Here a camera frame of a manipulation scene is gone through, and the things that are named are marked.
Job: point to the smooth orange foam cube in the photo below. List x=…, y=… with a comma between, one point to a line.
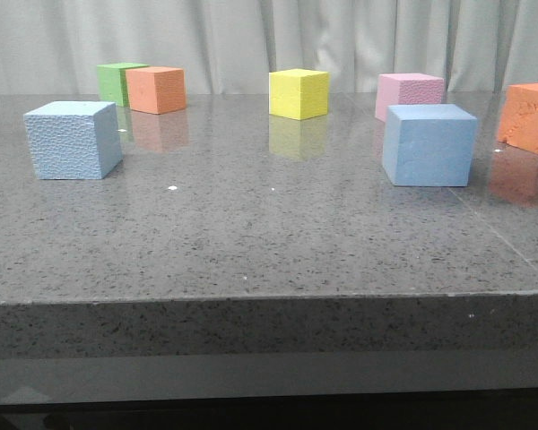
x=156, y=89

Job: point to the grey curtain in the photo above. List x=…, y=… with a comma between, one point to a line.
x=54, y=47

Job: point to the green foam cube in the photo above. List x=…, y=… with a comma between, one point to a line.
x=112, y=82

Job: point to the pink foam cube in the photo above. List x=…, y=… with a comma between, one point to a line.
x=407, y=89

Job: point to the yellow foam cube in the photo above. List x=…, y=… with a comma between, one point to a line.
x=298, y=93

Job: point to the textured blue foam cube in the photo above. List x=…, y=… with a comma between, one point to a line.
x=73, y=139

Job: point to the dented orange foam cube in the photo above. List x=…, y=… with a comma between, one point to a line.
x=518, y=124

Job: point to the smooth blue foam cube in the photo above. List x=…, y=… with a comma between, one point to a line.
x=428, y=145

